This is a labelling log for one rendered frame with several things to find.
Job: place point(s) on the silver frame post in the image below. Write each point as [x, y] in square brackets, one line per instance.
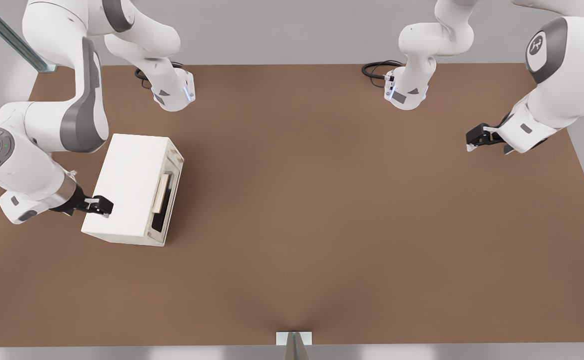
[294, 342]
[6, 32]

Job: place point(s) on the white oven door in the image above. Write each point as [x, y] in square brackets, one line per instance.
[170, 200]

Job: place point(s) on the white oven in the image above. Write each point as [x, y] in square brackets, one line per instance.
[126, 185]

